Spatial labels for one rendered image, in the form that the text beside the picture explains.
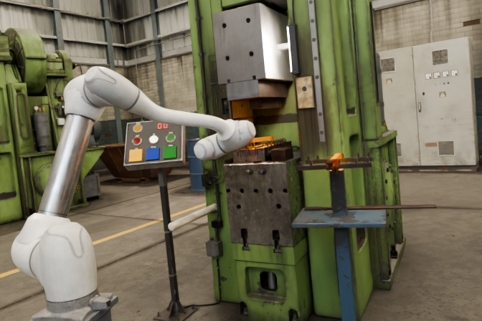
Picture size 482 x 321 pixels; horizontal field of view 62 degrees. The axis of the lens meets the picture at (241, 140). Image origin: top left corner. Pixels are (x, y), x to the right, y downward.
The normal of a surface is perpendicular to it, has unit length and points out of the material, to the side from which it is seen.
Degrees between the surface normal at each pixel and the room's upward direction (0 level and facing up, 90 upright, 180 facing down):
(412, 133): 90
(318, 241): 90
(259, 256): 90
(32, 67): 104
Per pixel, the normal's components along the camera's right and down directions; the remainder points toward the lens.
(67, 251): 0.38, -0.25
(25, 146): 0.74, -0.04
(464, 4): -0.56, 0.11
